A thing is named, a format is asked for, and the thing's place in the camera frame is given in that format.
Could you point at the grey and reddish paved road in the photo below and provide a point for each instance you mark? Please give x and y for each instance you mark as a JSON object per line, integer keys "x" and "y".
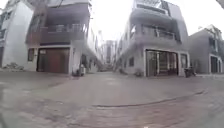
{"x": 110, "y": 93}

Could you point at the parked motorbike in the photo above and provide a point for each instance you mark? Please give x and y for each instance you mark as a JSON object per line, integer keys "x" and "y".
{"x": 189, "y": 72}

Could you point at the white tall building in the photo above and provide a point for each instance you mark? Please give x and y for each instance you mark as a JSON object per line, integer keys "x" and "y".
{"x": 16, "y": 36}

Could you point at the pile of rubble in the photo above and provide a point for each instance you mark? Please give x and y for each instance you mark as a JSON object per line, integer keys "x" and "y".
{"x": 12, "y": 66}

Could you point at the distant tall building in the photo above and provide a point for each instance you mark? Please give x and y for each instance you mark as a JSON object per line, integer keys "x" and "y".
{"x": 109, "y": 51}

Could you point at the grey building with dark door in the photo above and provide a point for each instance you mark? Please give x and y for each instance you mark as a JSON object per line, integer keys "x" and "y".
{"x": 205, "y": 50}

